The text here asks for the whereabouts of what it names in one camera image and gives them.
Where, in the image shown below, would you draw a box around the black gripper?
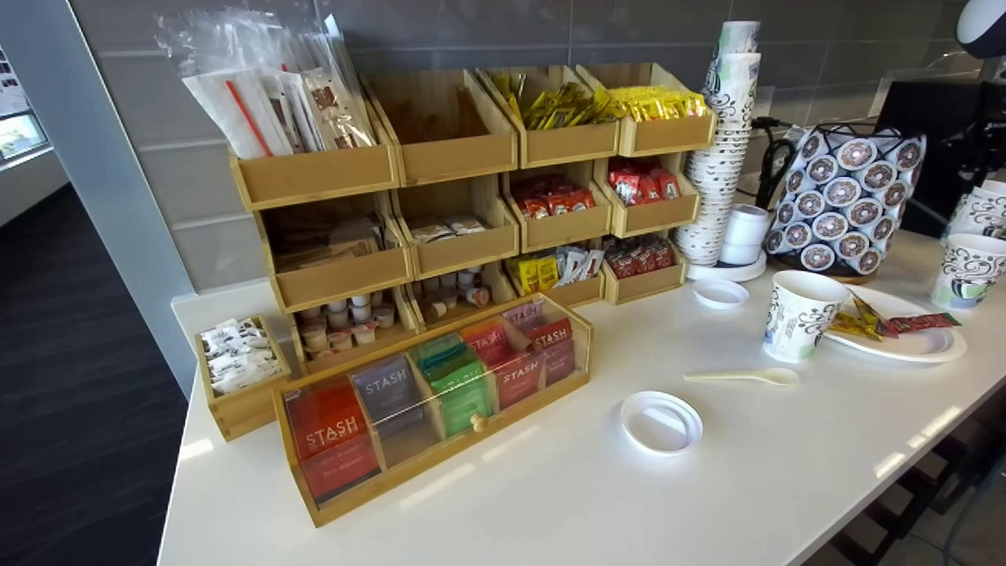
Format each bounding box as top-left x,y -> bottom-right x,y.
946,97 -> 1006,189

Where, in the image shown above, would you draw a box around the small white cup lid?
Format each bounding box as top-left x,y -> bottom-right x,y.
693,275 -> 751,313

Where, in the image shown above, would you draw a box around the white plastic cup lid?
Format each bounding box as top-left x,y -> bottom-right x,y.
617,386 -> 709,457

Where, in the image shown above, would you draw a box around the black coffee machine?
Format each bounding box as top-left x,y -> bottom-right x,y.
879,75 -> 1006,238

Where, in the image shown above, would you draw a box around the patterned fabric bag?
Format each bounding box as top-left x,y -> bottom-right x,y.
754,122 -> 931,284

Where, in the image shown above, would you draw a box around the red snack packet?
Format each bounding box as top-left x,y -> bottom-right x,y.
879,307 -> 962,339

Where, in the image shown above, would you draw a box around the white paper plate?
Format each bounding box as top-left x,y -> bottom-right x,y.
820,284 -> 968,369

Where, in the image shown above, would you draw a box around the yellow snack packet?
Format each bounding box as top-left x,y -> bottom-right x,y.
830,288 -> 889,347

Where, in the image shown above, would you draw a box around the tall stack of paper cups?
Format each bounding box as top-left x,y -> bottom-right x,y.
673,20 -> 763,266

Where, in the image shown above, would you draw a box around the yellow packets pile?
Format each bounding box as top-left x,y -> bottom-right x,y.
605,83 -> 715,126

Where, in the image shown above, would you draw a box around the white plastic spoon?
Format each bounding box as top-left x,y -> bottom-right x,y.
678,366 -> 804,391

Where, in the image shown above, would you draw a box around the dark red packets pile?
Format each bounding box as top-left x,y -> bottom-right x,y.
605,236 -> 678,281

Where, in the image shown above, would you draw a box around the dark wooden stool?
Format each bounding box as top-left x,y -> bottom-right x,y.
802,413 -> 1006,566

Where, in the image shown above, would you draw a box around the bamboo bin yellow-green packets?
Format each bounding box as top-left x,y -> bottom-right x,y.
475,62 -> 626,173

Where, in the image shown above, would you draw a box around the white blue packets pile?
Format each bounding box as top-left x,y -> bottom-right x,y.
555,243 -> 610,285

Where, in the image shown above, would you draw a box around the bamboo bin yellow tea bags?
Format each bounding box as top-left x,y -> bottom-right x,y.
504,238 -> 614,310

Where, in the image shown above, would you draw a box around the yellow-green packets pile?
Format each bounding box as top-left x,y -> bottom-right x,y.
488,73 -> 622,135

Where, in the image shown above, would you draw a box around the yellow tea bags pile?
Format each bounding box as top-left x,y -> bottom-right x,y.
509,251 -> 566,300

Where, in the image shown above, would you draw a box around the dark red tea packets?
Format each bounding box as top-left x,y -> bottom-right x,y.
504,300 -> 581,386

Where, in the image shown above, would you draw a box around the bright red tea packets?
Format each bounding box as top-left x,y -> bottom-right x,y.
463,321 -> 543,413

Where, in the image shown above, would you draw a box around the bamboo bin white packets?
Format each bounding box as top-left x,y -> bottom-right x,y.
390,173 -> 522,284

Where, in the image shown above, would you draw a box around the empty bamboo bin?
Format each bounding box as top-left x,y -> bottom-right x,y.
365,65 -> 522,189

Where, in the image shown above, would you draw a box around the white sugar packets pile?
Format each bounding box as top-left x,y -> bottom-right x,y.
408,213 -> 495,248

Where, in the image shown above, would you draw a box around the creamer cups group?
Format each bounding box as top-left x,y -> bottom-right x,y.
415,266 -> 498,325
297,293 -> 402,355

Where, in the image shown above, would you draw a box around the bamboo bin creamer cups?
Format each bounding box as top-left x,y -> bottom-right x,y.
402,257 -> 519,330
286,285 -> 424,371

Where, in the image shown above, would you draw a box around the green tea packets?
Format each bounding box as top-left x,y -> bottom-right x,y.
408,333 -> 498,440

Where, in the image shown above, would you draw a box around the bamboo tea box clear lid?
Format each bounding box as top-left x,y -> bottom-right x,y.
272,293 -> 598,529

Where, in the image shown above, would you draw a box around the grey Stash tea packets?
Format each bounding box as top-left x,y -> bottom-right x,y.
349,353 -> 439,464

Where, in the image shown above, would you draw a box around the clear bag of stirrers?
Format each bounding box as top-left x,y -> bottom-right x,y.
275,13 -> 385,155

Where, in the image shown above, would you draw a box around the brown packets pile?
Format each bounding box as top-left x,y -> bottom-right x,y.
272,216 -> 388,275

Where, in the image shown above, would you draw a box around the bamboo bin brown items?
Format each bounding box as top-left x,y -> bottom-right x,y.
259,193 -> 415,313

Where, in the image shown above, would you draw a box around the bamboo bin with straws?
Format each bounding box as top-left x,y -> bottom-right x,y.
229,97 -> 407,213

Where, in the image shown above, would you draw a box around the red Stash tea packets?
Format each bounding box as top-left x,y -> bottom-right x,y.
283,378 -> 380,507

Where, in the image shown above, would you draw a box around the clear bag of wrapped straws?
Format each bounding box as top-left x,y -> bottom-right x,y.
153,10 -> 301,160

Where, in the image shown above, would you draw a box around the white creamer packets pile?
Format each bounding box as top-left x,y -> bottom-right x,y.
197,313 -> 290,396

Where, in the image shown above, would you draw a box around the small wooden open box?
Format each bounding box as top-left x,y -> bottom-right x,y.
192,310 -> 301,443

